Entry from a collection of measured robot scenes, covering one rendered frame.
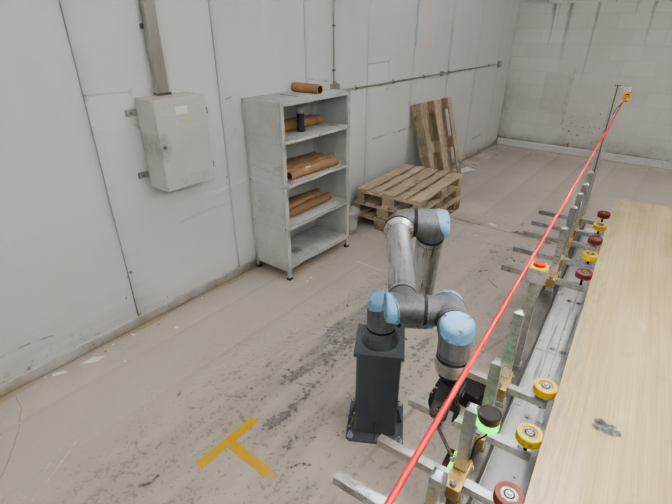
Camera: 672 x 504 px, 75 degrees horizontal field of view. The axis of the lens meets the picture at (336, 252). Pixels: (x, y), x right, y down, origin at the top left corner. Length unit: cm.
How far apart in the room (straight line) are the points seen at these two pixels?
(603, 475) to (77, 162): 303
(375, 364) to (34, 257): 215
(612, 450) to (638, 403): 27
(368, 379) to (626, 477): 122
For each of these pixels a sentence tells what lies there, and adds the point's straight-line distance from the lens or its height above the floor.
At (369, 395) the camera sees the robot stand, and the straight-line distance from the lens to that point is 246.
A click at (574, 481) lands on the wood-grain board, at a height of 90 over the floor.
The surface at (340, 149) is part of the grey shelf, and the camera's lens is 433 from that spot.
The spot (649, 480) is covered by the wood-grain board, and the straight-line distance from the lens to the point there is 169.
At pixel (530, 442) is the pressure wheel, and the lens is 162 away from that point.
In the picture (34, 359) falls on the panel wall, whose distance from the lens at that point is 352.
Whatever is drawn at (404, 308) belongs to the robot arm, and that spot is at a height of 135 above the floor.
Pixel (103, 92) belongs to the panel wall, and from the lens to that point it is 323.
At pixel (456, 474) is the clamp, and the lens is 152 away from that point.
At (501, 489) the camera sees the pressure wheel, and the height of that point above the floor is 91.
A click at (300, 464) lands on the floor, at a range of 259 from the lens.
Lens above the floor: 207
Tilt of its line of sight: 27 degrees down
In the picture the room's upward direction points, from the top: straight up
